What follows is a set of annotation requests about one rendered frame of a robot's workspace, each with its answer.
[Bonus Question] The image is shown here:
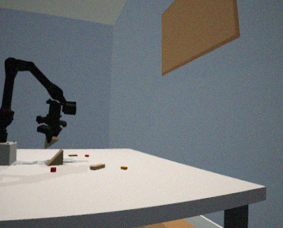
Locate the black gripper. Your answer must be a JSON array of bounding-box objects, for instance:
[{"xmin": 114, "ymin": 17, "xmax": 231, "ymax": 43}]
[{"xmin": 37, "ymin": 113, "xmax": 67, "ymax": 143}]

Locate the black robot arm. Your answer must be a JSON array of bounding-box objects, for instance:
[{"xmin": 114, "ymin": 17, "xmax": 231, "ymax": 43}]
[{"xmin": 0, "ymin": 57, "xmax": 77, "ymax": 143}]

